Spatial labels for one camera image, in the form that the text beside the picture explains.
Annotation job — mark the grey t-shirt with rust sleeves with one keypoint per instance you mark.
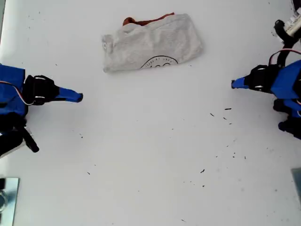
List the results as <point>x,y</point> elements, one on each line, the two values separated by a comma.
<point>164,42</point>

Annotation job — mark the black camera stalk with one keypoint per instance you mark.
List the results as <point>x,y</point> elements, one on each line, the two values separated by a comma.
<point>284,53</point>
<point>31,142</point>

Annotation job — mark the black silver camera box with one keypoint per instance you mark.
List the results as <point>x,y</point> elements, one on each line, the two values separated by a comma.
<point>294,26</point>
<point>9,143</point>

